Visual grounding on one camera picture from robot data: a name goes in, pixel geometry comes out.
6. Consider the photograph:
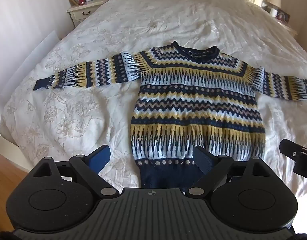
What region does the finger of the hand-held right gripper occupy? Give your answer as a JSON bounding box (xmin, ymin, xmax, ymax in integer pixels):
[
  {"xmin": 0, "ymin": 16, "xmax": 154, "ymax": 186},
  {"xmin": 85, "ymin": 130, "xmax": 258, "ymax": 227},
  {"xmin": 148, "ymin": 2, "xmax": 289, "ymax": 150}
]
[{"xmin": 279, "ymin": 138, "xmax": 307, "ymax": 159}]

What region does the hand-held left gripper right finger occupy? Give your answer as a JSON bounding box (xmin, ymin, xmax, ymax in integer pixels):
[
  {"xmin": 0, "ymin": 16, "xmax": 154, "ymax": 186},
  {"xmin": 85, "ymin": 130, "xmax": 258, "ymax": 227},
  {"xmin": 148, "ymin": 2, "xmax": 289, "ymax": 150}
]
[{"xmin": 188, "ymin": 145, "xmax": 272, "ymax": 197}]

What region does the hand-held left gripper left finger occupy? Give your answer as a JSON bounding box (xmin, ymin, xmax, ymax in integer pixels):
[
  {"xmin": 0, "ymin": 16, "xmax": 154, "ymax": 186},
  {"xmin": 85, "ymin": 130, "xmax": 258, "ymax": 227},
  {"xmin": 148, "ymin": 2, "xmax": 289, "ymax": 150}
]
[{"xmin": 30, "ymin": 145, "xmax": 120, "ymax": 198}]

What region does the navy yellow patterned knit sweater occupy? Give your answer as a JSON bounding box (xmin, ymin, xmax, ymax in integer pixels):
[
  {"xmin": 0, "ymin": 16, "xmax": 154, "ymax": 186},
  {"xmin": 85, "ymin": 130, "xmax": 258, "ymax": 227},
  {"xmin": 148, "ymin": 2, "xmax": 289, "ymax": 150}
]
[{"xmin": 33, "ymin": 41, "xmax": 307, "ymax": 189}]

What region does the cream wooden nightstand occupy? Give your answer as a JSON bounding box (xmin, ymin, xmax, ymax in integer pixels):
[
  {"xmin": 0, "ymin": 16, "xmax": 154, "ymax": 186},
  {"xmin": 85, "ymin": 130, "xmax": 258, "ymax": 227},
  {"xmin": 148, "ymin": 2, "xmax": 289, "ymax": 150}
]
[
  {"xmin": 67, "ymin": 0, "xmax": 112, "ymax": 27},
  {"xmin": 277, "ymin": 17, "xmax": 298, "ymax": 37}
]

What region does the white embroidered bedspread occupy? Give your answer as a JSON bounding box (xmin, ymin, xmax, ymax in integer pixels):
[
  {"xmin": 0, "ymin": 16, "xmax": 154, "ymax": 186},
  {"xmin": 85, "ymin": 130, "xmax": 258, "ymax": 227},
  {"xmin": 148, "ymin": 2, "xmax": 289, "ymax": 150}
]
[{"xmin": 0, "ymin": 0, "xmax": 307, "ymax": 198}]

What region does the dark picture frame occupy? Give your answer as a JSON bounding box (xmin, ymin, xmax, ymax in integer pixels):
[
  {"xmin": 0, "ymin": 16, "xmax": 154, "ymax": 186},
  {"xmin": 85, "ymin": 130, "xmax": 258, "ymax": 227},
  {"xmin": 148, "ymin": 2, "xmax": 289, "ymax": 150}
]
[{"xmin": 277, "ymin": 10, "xmax": 290, "ymax": 23}]

